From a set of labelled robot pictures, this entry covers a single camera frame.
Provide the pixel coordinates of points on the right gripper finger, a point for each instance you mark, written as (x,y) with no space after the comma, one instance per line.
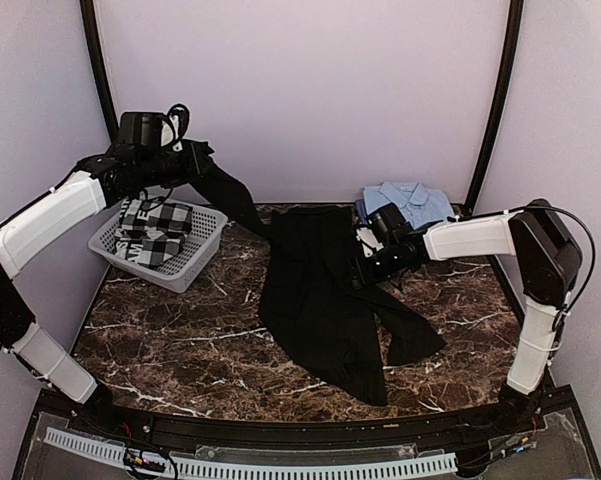
(357,282)
(355,268)

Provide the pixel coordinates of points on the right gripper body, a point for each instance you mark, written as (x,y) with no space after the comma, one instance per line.
(387,268)

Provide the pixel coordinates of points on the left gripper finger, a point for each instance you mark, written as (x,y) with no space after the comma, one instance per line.
(206,148)
(205,164)

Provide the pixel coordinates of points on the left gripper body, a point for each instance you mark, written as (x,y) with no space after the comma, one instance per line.
(157,170)

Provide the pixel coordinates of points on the black long sleeve shirt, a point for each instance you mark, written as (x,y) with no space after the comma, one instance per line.
(339,334)

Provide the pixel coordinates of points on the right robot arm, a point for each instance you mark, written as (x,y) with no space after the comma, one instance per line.
(548,257)

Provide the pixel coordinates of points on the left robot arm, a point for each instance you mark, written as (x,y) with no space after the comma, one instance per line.
(95,184)

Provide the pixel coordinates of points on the light blue folded shirt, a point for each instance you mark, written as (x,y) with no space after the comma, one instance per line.
(418,203)

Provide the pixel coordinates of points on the black white checkered shirt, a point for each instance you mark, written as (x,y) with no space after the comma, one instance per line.
(148,233)

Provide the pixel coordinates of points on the grey plastic basket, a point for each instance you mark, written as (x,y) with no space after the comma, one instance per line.
(178,273)

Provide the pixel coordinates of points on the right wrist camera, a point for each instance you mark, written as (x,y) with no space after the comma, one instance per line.
(386,226)

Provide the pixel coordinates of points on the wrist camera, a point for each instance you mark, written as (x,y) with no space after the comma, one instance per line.
(154,131)
(386,226)

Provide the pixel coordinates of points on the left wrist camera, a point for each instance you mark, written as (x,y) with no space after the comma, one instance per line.
(154,131)

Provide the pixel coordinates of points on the left black frame post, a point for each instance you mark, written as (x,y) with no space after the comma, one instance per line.
(98,67)

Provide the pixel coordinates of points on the black front rail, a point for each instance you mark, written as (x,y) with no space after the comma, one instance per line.
(462,429)

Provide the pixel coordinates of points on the white slotted cable duct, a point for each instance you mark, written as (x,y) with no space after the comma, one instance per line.
(209,462)

